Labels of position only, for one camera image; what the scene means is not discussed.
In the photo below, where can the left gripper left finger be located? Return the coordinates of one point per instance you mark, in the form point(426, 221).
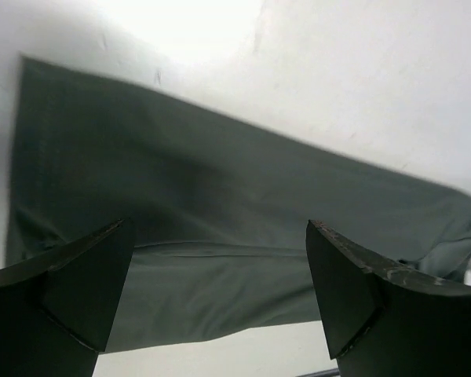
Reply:
point(58, 308)

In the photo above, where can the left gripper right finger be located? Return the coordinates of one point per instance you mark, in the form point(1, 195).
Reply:
point(382, 318)

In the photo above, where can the dark grey t-shirt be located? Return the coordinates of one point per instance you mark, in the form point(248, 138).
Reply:
point(220, 207)

